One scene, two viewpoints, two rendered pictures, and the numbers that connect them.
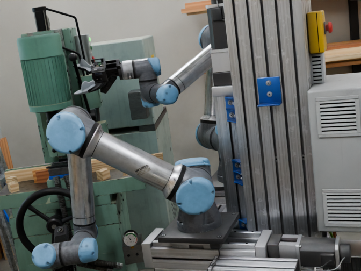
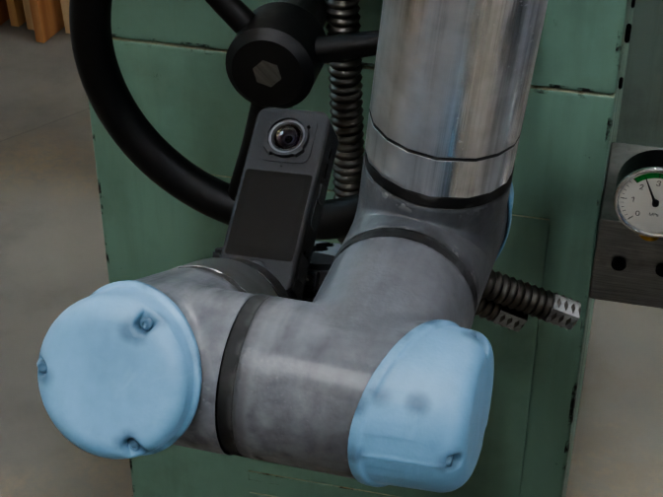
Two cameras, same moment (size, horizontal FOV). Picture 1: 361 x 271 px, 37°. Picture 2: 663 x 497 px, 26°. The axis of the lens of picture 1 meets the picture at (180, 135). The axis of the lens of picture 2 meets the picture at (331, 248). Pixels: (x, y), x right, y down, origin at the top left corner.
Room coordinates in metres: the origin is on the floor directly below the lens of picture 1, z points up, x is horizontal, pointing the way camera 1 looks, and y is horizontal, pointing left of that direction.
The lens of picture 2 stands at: (1.12, 0.24, 1.26)
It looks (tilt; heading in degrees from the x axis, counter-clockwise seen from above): 36 degrees down; 16
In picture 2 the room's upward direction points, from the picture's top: straight up
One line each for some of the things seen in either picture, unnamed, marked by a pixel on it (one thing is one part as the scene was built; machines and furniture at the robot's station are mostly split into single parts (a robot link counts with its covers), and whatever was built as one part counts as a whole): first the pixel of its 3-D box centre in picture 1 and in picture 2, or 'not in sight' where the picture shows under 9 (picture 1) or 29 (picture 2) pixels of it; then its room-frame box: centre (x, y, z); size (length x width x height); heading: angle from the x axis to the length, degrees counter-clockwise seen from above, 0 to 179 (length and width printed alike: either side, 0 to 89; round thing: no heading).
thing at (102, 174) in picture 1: (103, 174); not in sight; (2.13, 0.33, 0.92); 0.04 x 0.04 x 0.04; 52
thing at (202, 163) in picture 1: (193, 177); not in sight; (1.71, -0.03, 0.98); 0.13 x 0.12 x 0.14; 179
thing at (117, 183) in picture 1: (73, 188); not in sight; (2.16, 0.47, 0.87); 0.61 x 0.30 x 0.06; 92
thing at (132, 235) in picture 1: (130, 240); (655, 200); (2.06, 0.26, 0.65); 0.06 x 0.04 x 0.08; 92
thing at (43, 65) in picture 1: (44, 72); not in sight; (2.26, 0.52, 1.35); 0.18 x 0.18 x 0.31
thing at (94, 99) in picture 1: (91, 91); not in sight; (2.48, 0.38, 1.23); 0.09 x 0.08 x 0.15; 2
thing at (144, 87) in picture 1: (151, 92); not in sight; (2.15, 0.09, 1.22); 0.11 x 0.08 x 0.11; 28
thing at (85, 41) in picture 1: (84, 51); not in sight; (2.59, 0.40, 1.40); 0.10 x 0.06 x 0.16; 2
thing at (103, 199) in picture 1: (65, 198); not in sight; (2.20, 0.52, 0.82); 0.40 x 0.21 x 0.04; 92
